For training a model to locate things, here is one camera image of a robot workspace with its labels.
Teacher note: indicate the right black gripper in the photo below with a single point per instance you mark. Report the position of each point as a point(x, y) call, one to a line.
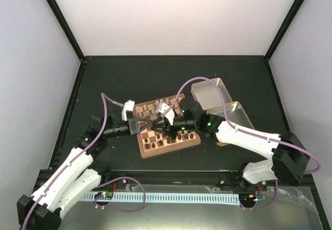
point(167, 130)

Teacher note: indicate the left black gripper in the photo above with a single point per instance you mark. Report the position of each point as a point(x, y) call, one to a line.
point(134, 127)

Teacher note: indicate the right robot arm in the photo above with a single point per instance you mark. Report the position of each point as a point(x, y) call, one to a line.
point(285, 159)

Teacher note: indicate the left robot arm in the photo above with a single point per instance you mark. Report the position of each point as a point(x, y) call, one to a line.
point(78, 174)

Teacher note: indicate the row of white chess pieces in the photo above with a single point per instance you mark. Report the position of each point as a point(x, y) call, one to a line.
point(147, 109)

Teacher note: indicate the wooden chess board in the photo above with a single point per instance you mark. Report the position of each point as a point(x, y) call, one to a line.
point(157, 151)

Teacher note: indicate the small circuit board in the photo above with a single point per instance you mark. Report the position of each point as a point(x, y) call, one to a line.
point(104, 195)

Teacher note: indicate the pink rimmed metal tin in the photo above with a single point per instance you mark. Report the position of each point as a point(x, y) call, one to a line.
point(208, 96)

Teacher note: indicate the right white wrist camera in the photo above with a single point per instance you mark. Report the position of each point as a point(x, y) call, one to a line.
point(166, 112)

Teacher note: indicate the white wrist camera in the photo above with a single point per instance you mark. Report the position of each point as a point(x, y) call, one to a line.
point(128, 106)
point(166, 112)

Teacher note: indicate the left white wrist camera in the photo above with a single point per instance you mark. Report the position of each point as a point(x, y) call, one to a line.
point(128, 106)

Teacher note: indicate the black front rail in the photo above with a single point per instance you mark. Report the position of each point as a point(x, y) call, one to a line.
point(226, 180)

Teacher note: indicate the light blue slotted cable duct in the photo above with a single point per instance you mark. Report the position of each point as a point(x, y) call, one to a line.
point(174, 198)

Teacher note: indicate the left black frame post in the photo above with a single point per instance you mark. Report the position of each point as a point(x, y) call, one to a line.
point(56, 10)

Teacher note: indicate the black frame post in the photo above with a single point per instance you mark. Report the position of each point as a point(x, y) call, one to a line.
point(56, 10)
point(292, 12)

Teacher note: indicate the right black frame post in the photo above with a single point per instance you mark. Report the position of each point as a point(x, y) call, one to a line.
point(292, 12)

